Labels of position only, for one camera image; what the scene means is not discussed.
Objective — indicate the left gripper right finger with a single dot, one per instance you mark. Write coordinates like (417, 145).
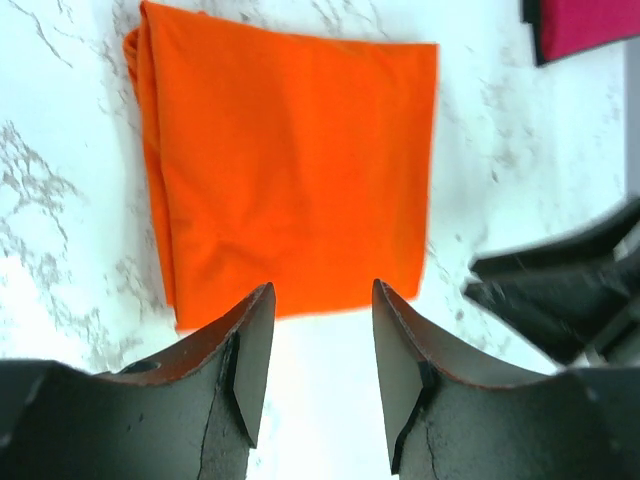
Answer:
(451, 411)

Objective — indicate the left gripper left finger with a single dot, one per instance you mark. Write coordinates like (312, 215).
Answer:
(190, 411)

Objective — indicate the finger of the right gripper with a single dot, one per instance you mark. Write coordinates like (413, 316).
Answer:
(595, 242)
(567, 310)

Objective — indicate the orange t shirt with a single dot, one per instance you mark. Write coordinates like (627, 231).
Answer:
(281, 158)

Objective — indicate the folded red t shirt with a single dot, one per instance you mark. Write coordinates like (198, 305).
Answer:
(590, 22)

